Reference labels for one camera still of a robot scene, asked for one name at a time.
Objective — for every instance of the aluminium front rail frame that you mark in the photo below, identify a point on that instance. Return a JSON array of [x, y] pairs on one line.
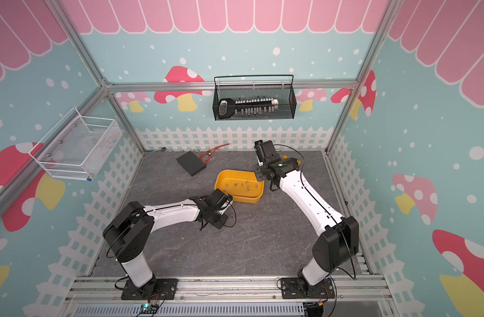
[[232, 296]]

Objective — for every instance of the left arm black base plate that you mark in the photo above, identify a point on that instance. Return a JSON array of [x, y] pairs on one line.
[[155, 289]]

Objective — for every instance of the red handled pliers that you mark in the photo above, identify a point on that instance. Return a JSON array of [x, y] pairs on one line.
[[206, 157]]

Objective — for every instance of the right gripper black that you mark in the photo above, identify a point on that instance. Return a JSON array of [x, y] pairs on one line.
[[258, 173]]

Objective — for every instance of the white wire mesh basket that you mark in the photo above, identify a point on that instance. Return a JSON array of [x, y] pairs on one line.
[[77, 147]]

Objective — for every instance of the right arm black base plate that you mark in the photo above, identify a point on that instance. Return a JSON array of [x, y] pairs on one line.
[[298, 288]]

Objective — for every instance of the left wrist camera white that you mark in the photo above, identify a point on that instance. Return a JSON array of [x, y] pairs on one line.
[[220, 199]]

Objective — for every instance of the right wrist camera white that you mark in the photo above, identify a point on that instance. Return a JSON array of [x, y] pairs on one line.
[[266, 153]]

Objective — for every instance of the green circuit board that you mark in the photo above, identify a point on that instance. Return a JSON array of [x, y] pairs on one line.
[[148, 308]]

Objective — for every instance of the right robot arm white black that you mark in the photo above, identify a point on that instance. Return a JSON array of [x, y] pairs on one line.
[[338, 236]]

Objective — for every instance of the black flat box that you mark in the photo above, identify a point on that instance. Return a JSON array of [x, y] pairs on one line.
[[191, 163]]

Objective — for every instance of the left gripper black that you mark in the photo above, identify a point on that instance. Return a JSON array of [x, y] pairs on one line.
[[221, 222]]

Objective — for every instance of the black wire mesh basket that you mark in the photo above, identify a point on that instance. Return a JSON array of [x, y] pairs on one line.
[[254, 97]]

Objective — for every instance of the black socket bit holder set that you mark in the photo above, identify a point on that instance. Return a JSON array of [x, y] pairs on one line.
[[230, 108]]

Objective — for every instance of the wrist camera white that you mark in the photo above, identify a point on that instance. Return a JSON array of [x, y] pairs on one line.
[[220, 199], [266, 153]]

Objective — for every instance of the yellow plastic storage box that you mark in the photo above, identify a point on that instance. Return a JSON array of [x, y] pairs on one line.
[[243, 186]]

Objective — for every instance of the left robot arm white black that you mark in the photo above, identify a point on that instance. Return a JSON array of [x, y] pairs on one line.
[[128, 233]]

